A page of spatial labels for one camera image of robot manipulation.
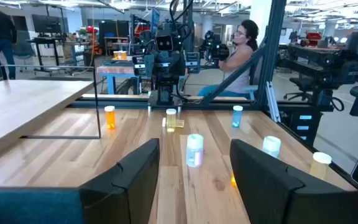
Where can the orange background bottle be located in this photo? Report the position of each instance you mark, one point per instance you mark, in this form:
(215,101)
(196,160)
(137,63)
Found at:
(123,55)
(117,55)

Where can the black desk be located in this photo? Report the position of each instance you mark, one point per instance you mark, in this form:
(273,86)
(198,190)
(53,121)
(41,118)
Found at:
(42,40)

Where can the wooden shelf with black frame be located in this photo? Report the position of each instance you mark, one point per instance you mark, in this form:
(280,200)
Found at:
(26,105)

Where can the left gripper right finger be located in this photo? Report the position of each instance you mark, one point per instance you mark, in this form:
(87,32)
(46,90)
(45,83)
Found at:
(275,193)

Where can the red storage bin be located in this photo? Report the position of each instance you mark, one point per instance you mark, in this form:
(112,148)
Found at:
(314,37)

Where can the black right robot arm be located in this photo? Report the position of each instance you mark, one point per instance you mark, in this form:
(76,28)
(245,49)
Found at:
(165,93)

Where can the black aluminium rig frame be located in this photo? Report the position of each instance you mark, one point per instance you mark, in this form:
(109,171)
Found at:
(120,104)

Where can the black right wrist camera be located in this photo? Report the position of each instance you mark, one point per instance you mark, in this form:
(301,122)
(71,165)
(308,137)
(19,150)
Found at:
(165,43)

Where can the black background robot arm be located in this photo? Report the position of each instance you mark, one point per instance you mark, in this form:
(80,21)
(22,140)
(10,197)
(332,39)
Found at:
(213,48)

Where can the orange pill bottle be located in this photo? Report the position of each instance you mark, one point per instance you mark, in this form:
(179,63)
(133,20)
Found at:
(110,117)
(233,181)

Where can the black office chair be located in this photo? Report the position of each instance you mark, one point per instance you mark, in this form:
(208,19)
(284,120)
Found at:
(300,87)

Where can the black drawer cabinet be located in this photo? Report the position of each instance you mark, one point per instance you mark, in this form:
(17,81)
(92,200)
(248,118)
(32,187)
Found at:
(303,124)

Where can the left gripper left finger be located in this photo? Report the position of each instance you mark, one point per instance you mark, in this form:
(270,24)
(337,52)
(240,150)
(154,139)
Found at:
(129,186)

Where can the blue table with wooden top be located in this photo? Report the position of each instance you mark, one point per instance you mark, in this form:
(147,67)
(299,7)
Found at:
(113,70)

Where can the black background robot station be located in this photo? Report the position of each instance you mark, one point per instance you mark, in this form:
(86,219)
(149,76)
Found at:
(322,65)

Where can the black monitor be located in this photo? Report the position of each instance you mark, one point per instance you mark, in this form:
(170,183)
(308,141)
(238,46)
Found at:
(46,24)

